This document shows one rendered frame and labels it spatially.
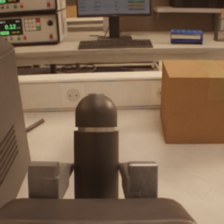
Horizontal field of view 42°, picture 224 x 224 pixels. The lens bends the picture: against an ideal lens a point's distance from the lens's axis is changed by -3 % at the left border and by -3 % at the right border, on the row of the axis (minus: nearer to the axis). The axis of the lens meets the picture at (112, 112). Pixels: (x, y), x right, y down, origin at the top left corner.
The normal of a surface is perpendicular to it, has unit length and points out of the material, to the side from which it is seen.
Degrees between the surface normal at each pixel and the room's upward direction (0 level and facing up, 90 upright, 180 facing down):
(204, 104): 90
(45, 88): 90
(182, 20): 90
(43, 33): 90
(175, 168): 0
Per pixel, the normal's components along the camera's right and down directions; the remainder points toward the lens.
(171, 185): -0.03, -0.92
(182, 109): -0.07, 0.40
